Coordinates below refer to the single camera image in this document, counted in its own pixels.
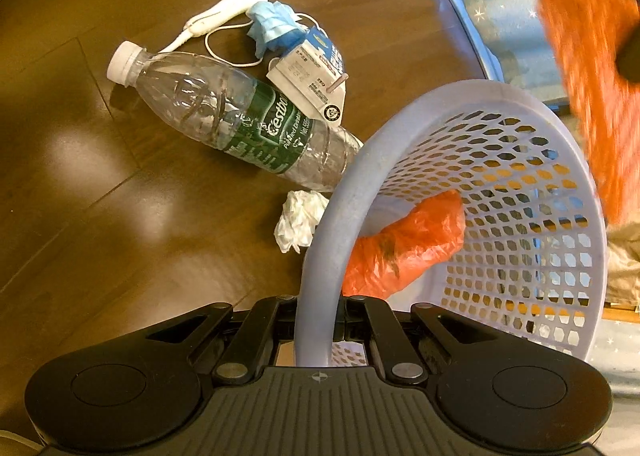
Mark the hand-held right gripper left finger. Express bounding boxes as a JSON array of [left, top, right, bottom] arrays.
[[146, 295, 299, 384]]

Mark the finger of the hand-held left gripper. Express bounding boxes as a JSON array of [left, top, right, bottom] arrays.
[[617, 31, 640, 79]]

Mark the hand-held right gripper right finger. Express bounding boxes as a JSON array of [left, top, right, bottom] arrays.
[[345, 296, 493, 383]]

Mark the orange plastic bag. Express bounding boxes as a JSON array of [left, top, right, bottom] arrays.
[[341, 189, 465, 298]]

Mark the lavender perforated plastic basket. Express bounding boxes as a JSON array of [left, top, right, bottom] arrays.
[[295, 78, 609, 370]]

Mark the white tissue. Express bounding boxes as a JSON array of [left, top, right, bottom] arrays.
[[273, 189, 331, 254]]

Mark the clear plastic water bottle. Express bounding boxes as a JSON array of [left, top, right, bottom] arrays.
[[106, 41, 364, 193]]

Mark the blue and white milk carton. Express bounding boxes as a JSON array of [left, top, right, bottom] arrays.
[[265, 27, 349, 126]]

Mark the blue face mask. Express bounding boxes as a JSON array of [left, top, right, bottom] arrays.
[[205, 0, 317, 68]]

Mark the white toothbrush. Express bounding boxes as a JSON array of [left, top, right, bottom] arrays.
[[159, 0, 271, 55]]

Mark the blue star-printed blanket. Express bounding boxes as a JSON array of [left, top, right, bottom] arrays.
[[415, 0, 640, 104]]

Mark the grey bed frame rail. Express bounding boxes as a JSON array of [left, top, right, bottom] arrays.
[[407, 0, 507, 83]]

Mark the wooden frame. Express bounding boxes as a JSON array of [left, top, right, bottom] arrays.
[[604, 305, 640, 323]]

